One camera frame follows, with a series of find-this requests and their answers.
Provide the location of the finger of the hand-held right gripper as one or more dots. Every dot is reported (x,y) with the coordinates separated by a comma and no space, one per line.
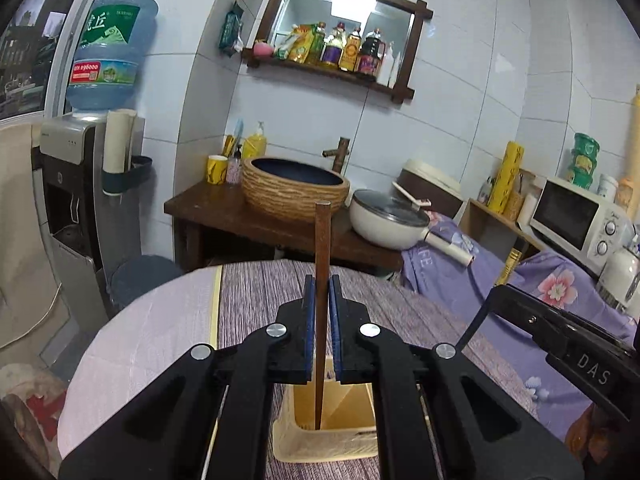
(530,317)

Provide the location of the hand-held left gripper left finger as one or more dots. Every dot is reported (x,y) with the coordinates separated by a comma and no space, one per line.
(310,330)

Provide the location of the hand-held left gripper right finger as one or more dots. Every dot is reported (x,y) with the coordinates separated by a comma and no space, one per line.
(335,330)

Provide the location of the cream perforated utensil holder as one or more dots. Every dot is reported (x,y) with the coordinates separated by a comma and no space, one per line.
(345,412)

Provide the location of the brown wooden chopstick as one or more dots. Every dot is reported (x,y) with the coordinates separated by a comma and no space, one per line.
(322,240)

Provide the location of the purple striped table mat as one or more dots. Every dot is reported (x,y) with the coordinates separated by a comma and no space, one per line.
(260,300)

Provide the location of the white kettle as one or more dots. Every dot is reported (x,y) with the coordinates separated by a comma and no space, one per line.
(620,270)

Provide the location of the white pan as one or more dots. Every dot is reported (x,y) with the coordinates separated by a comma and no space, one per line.
(380,232)

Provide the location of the wooden shelf box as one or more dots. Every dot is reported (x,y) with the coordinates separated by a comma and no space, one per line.
(480,220)

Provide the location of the white microwave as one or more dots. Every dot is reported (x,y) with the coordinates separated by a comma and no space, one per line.
(575,215)

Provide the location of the woven wash basin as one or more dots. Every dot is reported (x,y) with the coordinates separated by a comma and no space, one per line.
(295,195)

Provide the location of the yellow roll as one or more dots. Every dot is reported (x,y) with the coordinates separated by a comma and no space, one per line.
(506,175)

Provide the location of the dark wooden counter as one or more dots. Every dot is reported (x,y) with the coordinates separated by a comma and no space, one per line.
(220,210)

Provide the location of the white jar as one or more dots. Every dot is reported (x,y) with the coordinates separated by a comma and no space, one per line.
(607,186)

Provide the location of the white rice paddle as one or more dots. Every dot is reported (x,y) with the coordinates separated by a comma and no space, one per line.
(412,197)

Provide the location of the pale pink tablecloth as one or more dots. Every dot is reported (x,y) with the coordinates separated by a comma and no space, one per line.
(150,335)

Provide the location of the stack of green tubs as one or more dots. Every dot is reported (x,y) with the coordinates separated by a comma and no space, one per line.
(584,160)

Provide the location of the brown and white rice cooker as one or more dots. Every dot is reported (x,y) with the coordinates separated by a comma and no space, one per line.
(430,180)

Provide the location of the grey blue trash bin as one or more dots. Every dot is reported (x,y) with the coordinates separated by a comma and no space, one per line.
(145,280)

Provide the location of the bronze faucet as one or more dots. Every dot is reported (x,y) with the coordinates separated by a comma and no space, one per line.
(341,155)

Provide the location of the floral pump bottle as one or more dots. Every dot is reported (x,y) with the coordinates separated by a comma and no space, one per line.
(234,170)

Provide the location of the yellow cup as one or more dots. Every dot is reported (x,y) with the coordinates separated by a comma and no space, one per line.
(217,170)

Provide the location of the yellow soap bottle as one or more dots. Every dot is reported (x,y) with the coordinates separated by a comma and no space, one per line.
(255,145)

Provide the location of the cream rolling pin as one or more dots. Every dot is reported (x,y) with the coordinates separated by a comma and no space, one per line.
(634,140)

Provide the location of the blue toothbrush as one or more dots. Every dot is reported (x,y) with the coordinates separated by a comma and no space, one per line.
(238,135)

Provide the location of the white squeeze bottle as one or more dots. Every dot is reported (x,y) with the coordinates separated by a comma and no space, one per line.
(389,67)

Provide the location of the dark soy sauce bottle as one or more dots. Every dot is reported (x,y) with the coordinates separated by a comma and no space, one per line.
(371,55)

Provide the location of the grey water dispenser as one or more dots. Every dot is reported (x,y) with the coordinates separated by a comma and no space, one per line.
(65,200)

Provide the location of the amber sauce bottle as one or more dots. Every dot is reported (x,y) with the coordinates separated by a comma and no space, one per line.
(351,50)

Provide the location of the purple label oil bottle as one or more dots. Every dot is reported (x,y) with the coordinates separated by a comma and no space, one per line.
(332,47)

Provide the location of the pink sponge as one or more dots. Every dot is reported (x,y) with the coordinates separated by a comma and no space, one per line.
(262,49)

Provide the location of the yellow green packet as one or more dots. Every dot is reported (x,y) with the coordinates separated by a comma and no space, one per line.
(302,42)

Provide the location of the printed dog cushion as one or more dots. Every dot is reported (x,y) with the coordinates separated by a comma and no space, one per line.
(30,410)

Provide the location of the green hanging packet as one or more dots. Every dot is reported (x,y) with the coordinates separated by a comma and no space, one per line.
(231,27)

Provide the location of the wooden framed mirror shelf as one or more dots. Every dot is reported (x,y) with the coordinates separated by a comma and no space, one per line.
(350,10)

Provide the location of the blue water jug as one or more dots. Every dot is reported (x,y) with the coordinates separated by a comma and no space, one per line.
(110,50)

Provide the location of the dark blue wall holder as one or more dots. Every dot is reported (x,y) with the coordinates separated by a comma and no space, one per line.
(135,172)

